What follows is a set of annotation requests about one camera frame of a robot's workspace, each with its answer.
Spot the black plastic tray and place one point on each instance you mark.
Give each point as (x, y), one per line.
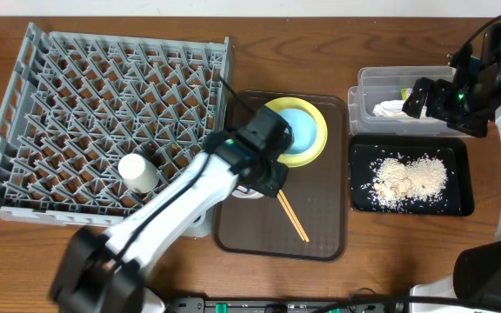
(367, 153)

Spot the light blue plastic bowl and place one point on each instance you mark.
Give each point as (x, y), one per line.
(303, 129)

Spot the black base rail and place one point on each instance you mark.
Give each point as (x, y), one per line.
(200, 303)

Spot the yellow plastic plate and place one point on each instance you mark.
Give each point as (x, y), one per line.
(316, 149)

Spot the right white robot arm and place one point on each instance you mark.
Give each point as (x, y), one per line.
(475, 284)

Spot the white paper napkin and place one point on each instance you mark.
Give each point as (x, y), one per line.
(390, 108)

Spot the rice and nut scraps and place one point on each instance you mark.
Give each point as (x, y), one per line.
(398, 181)

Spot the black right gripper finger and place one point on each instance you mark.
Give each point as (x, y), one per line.
(415, 103)
(437, 101)

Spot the clear plastic waste bin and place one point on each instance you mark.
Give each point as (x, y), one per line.
(378, 84)

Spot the white plastic cup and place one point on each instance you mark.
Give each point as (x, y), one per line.
(139, 174)

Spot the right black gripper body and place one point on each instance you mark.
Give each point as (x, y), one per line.
(467, 113)

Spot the brown plastic serving tray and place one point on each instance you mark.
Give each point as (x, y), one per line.
(318, 193)

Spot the pink plastic bowl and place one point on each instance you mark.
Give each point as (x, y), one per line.
(244, 192)

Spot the green silver snack wrapper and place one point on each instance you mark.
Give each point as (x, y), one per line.
(405, 93)

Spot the grey plastic dishwasher rack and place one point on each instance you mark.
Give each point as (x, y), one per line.
(77, 103)

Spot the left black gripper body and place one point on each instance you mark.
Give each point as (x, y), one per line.
(266, 179)

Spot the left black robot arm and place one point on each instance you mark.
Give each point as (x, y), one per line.
(109, 271)

